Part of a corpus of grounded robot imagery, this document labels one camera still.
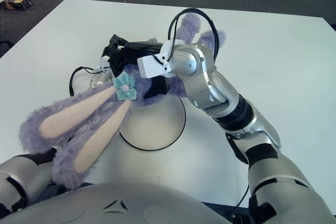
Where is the white plate with black rim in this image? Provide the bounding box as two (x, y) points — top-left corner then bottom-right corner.
(119, 95), (186, 152)

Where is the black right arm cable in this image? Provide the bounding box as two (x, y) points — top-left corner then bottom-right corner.
(167, 8), (219, 63)

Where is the grey robot torso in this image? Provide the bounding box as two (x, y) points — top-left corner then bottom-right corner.
(0, 182), (232, 224)

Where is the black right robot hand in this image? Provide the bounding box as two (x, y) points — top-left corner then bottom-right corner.
(107, 40), (169, 99)

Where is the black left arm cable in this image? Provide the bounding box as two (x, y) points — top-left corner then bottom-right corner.
(69, 66), (98, 96)

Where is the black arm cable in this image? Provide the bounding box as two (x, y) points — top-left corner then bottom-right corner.
(167, 8), (219, 63)
(69, 66), (98, 96)

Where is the purple plush rabbit doll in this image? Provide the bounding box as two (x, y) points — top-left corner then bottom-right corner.
(18, 14), (227, 189)

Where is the black and yellow box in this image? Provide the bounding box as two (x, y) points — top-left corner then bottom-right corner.
(4, 0), (34, 10)

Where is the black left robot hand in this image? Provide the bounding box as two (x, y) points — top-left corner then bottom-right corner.
(101, 34), (130, 59)

